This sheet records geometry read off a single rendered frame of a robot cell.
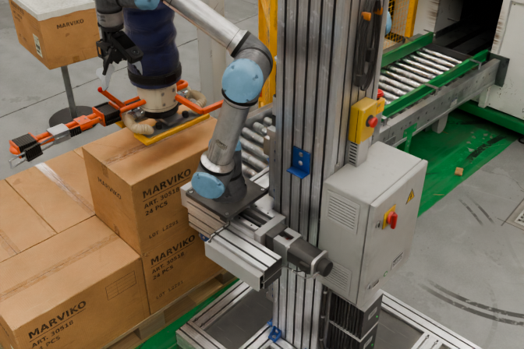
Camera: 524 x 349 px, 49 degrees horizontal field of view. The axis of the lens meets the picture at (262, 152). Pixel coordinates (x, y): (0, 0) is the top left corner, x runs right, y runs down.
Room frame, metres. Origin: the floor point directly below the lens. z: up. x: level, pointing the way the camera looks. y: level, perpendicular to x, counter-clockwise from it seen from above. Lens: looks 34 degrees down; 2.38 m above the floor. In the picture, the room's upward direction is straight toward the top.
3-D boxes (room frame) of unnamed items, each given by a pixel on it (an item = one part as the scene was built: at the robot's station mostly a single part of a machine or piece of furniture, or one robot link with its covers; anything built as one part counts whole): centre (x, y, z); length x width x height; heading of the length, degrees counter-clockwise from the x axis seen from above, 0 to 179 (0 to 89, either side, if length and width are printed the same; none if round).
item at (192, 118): (2.17, 0.39, 1.08); 0.34 x 0.10 x 0.05; 133
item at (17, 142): (1.83, 0.90, 1.18); 0.08 x 0.07 x 0.05; 133
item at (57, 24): (3.98, 1.50, 0.82); 0.60 x 0.40 x 0.40; 39
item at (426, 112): (3.07, -0.88, 0.50); 2.31 x 0.05 x 0.19; 134
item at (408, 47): (3.74, -0.72, 0.60); 1.60 x 0.10 x 0.09; 134
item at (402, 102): (3.35, -1.09, 0.60); 1.60 x 0.10 x 0.09; 134
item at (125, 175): (2.24, 0.46, 0.74); 0.60 x 0.40 x 0.40; 134
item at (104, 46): (1.69, 0.47, 1.66); 0.09 x 0.08 x 0.12; 48
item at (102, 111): (2.06, 0.64, 1.18); 0.10 x 0.08 x 0.06; 43
